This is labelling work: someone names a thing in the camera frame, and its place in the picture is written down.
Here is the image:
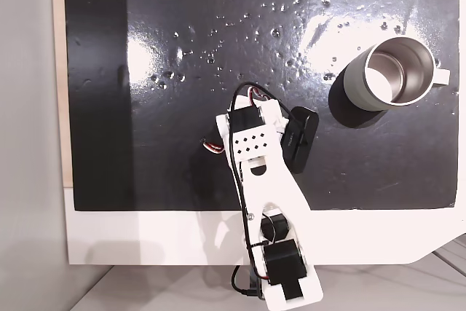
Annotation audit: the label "black glossy mat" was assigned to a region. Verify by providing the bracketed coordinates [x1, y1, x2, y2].
[63, 0, 461, 213]

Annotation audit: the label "pale wooden board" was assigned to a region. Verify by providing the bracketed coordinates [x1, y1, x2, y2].
[50, 0, 74, 189]

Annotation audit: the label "red white servo wires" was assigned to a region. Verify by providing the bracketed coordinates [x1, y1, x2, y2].
[201, 137, 224, 156]

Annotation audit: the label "black oval camera box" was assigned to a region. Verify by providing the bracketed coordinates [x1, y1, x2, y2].
[283, 106, 320, 175]

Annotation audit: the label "black cable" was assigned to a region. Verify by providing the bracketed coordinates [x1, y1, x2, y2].
[228, 82, 296, 298]

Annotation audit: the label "grey steel mug white handle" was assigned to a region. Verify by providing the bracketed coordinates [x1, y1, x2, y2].
[328, 36, 451, 113]

